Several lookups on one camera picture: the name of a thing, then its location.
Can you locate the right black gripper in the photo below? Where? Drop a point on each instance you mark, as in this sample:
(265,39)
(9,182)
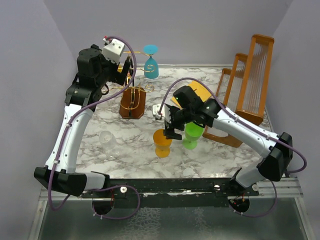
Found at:
(170,128)

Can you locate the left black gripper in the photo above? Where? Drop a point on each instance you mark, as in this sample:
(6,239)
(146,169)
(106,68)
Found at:
(117,77)

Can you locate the orange plastic goblet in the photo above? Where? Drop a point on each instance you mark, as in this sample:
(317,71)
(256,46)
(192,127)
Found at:
(162,144)

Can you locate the blue plastic goblet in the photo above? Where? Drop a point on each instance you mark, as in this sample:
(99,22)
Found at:
(151,69)

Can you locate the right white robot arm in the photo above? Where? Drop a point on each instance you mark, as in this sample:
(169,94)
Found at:
(275,150)

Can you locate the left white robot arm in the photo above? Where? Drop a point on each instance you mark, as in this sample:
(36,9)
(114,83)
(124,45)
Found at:
(96,66)

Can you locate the clear wine glass left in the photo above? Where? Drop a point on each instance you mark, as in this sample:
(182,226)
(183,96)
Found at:
(109,144)

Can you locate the green plastic goblet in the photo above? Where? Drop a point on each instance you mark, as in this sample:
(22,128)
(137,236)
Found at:
(192,133)

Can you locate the yellow booklet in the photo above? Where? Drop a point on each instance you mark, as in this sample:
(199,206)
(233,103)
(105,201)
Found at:
(200,90)

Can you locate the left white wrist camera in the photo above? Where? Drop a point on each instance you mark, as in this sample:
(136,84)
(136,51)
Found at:
(112,50)

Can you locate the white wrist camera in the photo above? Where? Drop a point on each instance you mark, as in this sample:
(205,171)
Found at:
(112,50)
(158,111)

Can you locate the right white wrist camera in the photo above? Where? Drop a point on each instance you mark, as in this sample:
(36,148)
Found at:
(158,111)

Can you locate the gold wire wine glass rack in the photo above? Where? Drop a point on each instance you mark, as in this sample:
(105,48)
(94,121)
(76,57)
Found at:
(133,100)

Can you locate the wooden string harp rack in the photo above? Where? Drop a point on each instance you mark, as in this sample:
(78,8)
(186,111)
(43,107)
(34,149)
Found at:
(243,88)

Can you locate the aluminium frame rail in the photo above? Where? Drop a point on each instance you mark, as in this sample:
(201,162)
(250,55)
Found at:
(287,187)

